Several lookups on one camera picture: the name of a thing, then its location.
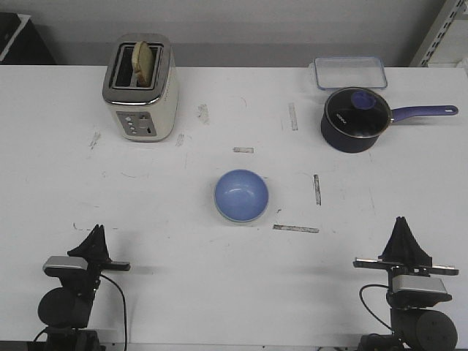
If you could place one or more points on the toast bread slice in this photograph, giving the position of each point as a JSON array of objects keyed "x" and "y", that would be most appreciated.
[{"x": 142, "y": 63}]

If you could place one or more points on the dark blue saucepan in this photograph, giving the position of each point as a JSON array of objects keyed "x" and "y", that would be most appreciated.
[{"x": 353, "y": 145}]

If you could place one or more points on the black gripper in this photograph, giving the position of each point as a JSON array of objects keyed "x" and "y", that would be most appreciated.
[
  {"x": 412, "y": 253},
  {"x": 86, "y": 284}
]

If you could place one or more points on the cream silver toaster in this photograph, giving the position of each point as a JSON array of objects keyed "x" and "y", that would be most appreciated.
[{"x": 144, "y": 114}]

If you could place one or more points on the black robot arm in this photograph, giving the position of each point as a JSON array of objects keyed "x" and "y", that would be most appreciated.
[
  {"x": 65, "y": 311},
  {"x": 414, "y": 328}
]

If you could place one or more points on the white metal shelf upright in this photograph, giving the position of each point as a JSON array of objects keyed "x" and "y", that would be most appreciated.
[{"x": 445, "y": 43}]

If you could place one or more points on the glass pot lid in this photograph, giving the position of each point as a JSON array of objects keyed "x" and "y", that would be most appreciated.
[{"x": 357, "y": 112}]

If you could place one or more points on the black box in corner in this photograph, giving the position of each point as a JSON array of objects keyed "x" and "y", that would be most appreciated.
[{"x": 21, "y": 43}]

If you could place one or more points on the clear plastic food container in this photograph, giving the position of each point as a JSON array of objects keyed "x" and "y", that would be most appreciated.
[{"x": 334, "y": 72}]

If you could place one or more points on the blue bowl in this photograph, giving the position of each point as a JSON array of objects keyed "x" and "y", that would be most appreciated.
[{"x": 241, "y": 187}]

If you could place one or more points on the green bowl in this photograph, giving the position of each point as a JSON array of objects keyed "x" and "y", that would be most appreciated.
[{"x": 241, "y": 214}]

